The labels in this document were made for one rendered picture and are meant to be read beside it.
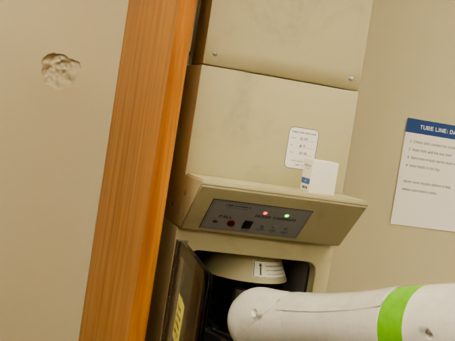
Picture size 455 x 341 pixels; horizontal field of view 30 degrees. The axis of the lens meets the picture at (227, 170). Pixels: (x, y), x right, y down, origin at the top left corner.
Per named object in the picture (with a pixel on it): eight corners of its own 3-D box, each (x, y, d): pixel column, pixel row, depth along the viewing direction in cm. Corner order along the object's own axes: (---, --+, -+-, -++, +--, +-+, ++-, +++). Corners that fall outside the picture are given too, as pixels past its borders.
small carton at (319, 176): (299, 189, 159) (305, 157, 159) (324, 192, 160) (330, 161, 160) (307, 191, 154) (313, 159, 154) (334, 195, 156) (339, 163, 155)
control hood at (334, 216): (175, 226, 156) (183, 172, 155) (335, 244, 166) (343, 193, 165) (191, 237, 145) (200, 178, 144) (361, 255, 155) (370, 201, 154)
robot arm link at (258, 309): (401, 392, 110) (446, 341, 116) (364, 318, 108) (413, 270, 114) (233, 369, 139) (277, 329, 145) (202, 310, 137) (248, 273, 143)
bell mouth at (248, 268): (190, 260, 177) (194, 235, 177) (269, 268, 183) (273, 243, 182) (214, 279, 160) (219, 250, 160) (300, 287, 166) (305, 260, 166)
